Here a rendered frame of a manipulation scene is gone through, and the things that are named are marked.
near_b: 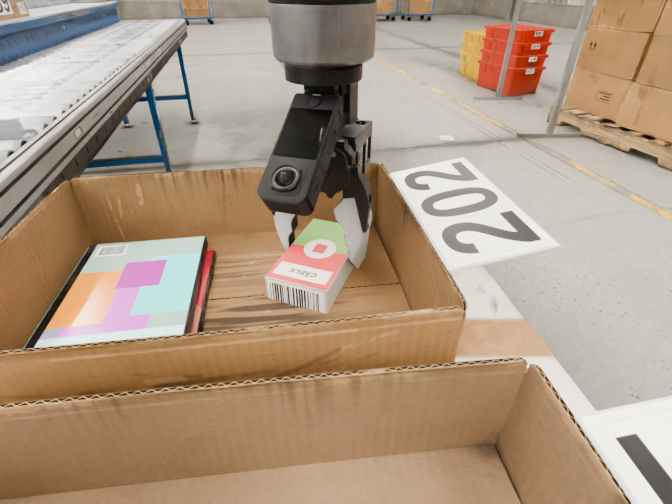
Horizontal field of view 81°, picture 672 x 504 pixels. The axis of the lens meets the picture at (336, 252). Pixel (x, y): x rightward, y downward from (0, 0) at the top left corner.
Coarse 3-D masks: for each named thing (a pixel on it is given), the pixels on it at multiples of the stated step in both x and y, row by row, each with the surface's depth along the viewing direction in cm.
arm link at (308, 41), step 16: (272, 16) 32; (288, 16) 31; (304, 16) 30; (320, 16) 30; (336, 16) 30; (352, 16) 30; (368, 16) 32; (272, 32) 33; (288, 32) 31; (304, 32) 31; (320, 32) 30; (336, 32) 31; (352, 32) 31; (368, 32) 32; (272, 48) 35; (288, 48) 32; (304, 48) 31; (320, 48) 31; (336, 48) 31; (352, 48) 32; (368, 48) 33; (304, 64) 32; (320, 64) 32; (336, 64) 32; (352, 64) 33
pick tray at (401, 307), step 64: (64, 192) 46; (128, 192) 49; (192, 192) 50; (256, 192) 51; (320, 192) 52; (384, 192) 49; (0, 256) 35; (64, 256) 45; (256, 256) 49; (384, 256) 49; (0, 320) 34; (256, 320) 40; (320, 320) 27; (384, 320) 28; (448, 320) 29; (0, 384) 26; (64, 384) 27; (128, 384) 28; (192, 384) 28
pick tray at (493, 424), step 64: (256, 384) 23; (320, 384) 24; (384, 384) 24; (448, 384) 25; (512, 384) 25; (0, 448) 23; (64, 448) 24; (128, 448) 25; (192, 448) 26; (256, 448) 26; (320, 448) 27; (384, 448) 28; (448, 448) 29; (512, 448) 27; (576, 448) 21
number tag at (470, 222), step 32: (448, 160) 47; (416, 192) 42; (448, 192) 41; (480, 192) 40; (448, 224) 37; (480, 224) 36; (512, 224) 35; (448, 256) 33; (480, 256) 32; (512, 256) 32
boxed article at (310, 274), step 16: (320, 224) 50; (336, 224) 50; (304, 240) 46; (320, 240) 46; (336, 240) 46; (288, 256) 44; (304, 256) 44; (320, 256) 44; (336, 256) 44; (272, 272) 41; (288, 272) 41; (304, 272) 41; (320, 272) 41; (336, 272) 41; (272, 288) 41; (288, 288) 40; (304, 288) 40; (320, 288) 39; (336, 288) 42; (304, 304) 41; (320, 304) 40
